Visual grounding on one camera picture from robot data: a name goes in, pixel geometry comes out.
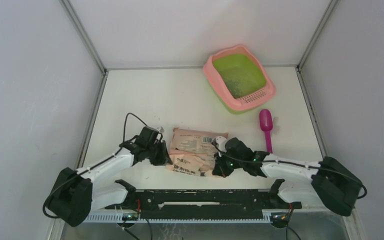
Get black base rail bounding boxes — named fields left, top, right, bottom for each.
left=106, top=189, right=302, bottom=221

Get torn white bag strip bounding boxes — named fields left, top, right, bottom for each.
left=271, top=116, right=281, bottom=135

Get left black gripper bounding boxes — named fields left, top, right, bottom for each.
left=145, top=139, right=173, bottom=166

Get green litter granules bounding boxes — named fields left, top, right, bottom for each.
left=224, top=79, right=253, bottom=99

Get right black cable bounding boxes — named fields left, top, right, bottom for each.
left=211, top=142, right=368, bottom=200

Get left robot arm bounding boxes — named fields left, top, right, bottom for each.
left=42, top=126, right=171, bottom=227

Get left black cable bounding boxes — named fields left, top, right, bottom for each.
left=42, top=112, right=150, bottom=220

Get pink green litter box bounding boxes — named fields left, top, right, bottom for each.
left=203, top=44, right=277, bottom=114

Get black cable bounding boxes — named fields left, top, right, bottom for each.
left=42, top=112, right=150, bottom=220
left=211, top=142, right=368, bottom=200

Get cat litter bag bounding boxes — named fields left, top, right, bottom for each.
left=165, top=128, right=229, bottom=177

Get magenta plastic scoop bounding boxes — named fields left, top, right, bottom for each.
left=259, top=109, right=273, bottom=153

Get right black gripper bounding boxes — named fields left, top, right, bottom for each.
left=212, top=148, right=245, bottom=178

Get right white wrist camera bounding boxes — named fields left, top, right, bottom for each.
left=211, top=136, right=228, bottom=153

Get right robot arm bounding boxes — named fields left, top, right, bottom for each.
left=211, top=136, right=368, bottom=217

